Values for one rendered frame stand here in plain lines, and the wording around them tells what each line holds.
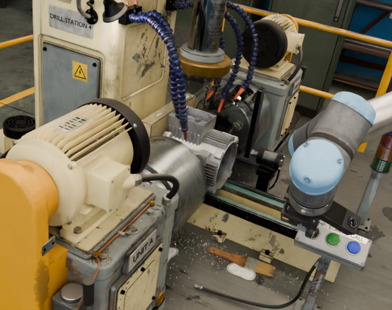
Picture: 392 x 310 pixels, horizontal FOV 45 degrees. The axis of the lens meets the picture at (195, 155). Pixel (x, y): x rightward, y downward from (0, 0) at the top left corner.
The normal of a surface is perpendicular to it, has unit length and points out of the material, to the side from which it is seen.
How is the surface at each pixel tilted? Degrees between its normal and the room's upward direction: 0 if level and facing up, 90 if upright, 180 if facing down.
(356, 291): 0
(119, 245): 0
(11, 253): 90
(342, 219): 46
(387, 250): 0
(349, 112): 38
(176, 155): 21
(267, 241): 90
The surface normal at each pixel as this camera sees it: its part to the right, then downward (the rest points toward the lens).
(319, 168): -0.20, -0.37
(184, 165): 0.64, -0.51
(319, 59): -0.41, 0.40
